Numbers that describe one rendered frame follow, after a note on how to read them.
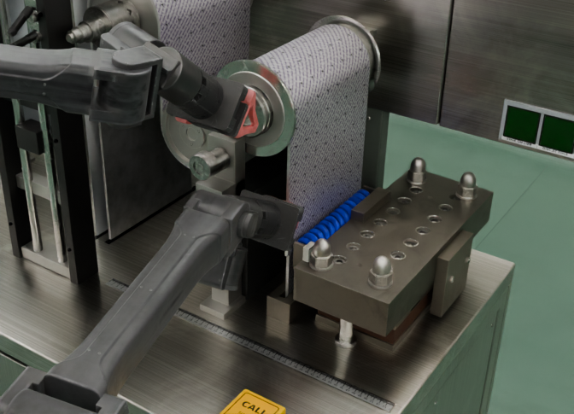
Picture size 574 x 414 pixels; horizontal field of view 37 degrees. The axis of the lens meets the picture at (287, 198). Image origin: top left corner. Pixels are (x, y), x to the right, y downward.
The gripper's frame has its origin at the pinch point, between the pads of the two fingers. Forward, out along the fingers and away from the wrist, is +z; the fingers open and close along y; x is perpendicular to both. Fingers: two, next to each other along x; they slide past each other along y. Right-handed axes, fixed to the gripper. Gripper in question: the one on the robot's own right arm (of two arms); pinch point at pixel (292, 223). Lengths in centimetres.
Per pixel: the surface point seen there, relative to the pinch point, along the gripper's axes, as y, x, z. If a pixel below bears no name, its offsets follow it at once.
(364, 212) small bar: 6.1, 4.4, 11.4
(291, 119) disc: 0.8, 15.0, -11.4
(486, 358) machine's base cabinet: 26, -16, 41
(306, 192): 0.2, 5.1, 0.8
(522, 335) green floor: 7, -27, 168
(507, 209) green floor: -27, 10, 234
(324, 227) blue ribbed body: 2.8, 0.4, 5.5
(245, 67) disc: -7.2, 20.3, -14.4
